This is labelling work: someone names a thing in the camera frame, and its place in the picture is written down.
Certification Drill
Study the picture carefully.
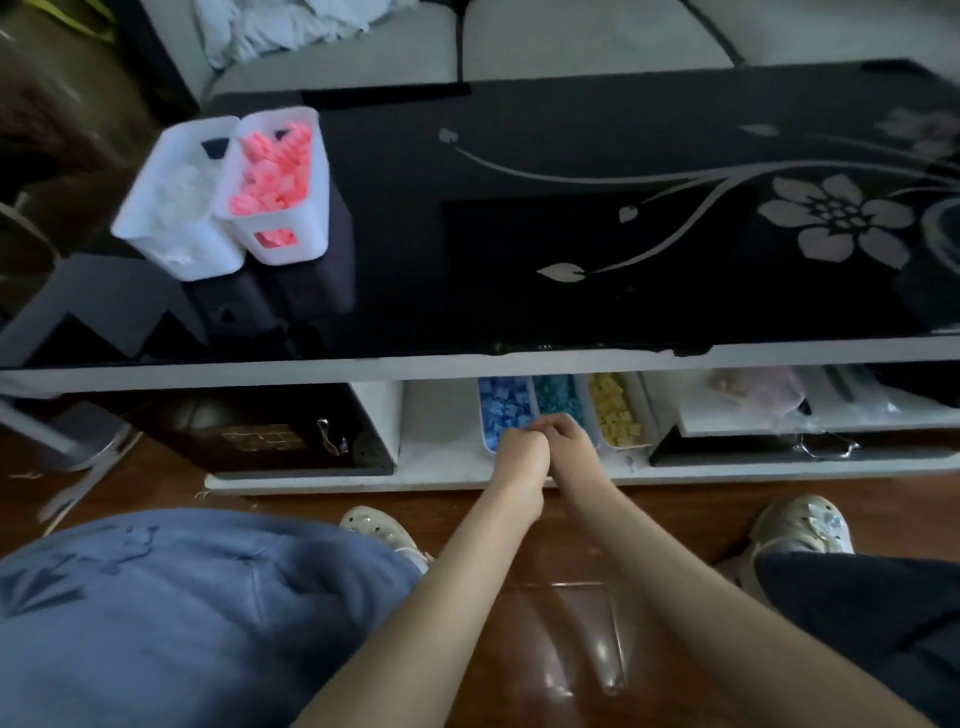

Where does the person's right hand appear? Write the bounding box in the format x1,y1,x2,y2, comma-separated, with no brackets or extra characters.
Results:
528,412,616,511

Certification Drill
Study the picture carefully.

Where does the person's left hand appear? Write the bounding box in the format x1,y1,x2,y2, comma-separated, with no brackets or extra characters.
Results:
487,425,553,526

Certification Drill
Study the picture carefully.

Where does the lavender plastic bag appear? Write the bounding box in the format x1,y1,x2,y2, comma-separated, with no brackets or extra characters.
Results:
708,367,808,418

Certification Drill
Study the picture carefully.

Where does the pile of white blocks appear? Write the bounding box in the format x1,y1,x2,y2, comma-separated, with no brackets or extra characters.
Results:
149,161,223,264

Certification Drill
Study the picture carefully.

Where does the person's right forearm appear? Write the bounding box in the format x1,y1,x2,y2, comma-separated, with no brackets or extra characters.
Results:
562,479,939,728

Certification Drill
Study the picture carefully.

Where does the person's left forearm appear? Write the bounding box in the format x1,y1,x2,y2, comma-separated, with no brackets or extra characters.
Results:
292,487,545,728

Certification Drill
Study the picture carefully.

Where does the person's left shoe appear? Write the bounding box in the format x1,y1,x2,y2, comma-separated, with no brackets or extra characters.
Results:
338,504,435,575

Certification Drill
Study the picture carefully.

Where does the person's shoe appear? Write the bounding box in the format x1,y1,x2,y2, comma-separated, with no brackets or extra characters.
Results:
338,504,435,575
738,493,856,601

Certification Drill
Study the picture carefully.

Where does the person's right shoe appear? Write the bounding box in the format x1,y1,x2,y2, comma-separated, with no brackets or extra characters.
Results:
738,493,856,601

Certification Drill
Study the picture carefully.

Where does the person's right leg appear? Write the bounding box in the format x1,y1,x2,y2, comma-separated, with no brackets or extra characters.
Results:
753,551,960,728

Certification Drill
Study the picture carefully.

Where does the person's leg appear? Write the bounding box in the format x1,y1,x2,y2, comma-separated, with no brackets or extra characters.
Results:
753,551,960,728
0,508,425,728

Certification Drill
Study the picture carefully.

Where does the person's left leg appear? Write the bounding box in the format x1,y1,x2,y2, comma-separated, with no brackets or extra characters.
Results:
0,508,425,728

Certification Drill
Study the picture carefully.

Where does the dark drawer white interior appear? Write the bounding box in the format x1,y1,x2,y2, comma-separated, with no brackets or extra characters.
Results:
648,363,960,468

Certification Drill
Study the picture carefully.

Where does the black glass coffee table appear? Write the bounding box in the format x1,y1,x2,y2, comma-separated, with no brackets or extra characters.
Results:
0,58,960,395

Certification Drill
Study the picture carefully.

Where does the dark drawer gold pattern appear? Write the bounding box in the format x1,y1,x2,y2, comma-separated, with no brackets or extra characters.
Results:
97,383,397,480

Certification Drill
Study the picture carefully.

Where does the grey sofa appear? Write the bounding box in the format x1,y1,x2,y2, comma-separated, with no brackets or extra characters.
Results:
138,0,960,103

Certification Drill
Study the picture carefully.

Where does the crumpled white cloth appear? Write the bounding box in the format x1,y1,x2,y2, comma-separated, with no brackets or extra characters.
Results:
193,0,418,69

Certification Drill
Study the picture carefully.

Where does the glossy brown shopping bag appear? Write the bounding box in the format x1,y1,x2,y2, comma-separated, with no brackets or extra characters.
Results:
0,0,159,204

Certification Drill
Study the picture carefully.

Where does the yellow bag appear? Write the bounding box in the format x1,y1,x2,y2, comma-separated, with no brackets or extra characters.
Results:
22,0,118,43

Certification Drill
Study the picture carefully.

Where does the white fan cable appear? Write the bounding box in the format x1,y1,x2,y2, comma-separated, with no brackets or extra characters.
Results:
37,431,144,526

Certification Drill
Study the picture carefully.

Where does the brown paper bag white handle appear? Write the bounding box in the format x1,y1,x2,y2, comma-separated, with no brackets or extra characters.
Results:
0,168,136,301

